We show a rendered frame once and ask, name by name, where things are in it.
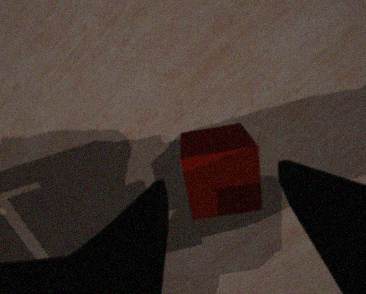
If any dark red cube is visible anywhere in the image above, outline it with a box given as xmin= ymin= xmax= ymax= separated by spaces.
xmin=181 ymin=123 xmax=262 ymax=220

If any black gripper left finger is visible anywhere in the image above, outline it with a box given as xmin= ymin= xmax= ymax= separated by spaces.
xmin=0 ymin=180 xmax=169 ymax=294

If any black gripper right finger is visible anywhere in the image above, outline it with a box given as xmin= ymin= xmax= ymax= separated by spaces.
xmin=278 ymin=160 xmax=366 ymax=294

